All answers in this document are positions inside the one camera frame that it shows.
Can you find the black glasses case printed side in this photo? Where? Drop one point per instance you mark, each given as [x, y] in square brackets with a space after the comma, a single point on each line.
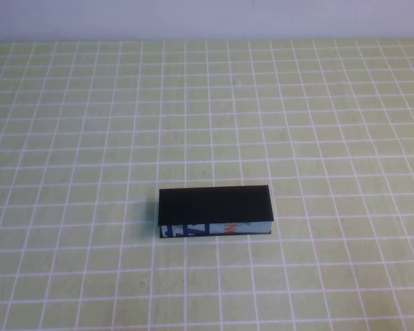
[214, 205]

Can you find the green white grid tablecloth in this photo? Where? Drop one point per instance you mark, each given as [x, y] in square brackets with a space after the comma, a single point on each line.
[89, 138]

